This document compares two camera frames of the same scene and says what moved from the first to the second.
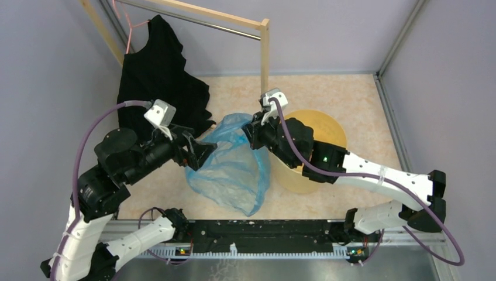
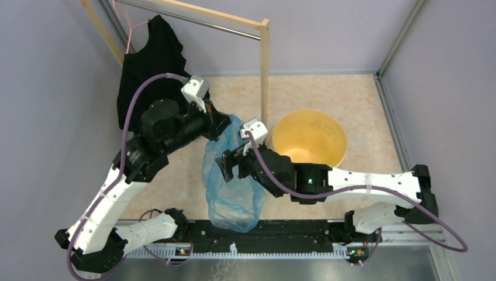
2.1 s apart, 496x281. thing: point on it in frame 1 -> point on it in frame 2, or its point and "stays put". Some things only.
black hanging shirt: [156, 70] stays put
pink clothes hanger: [131, 26] stays put
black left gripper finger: [199, 151] -> [219, 122]
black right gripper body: [265, 134] -> [246, 164]
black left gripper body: [164, 148] -> [197, 122]
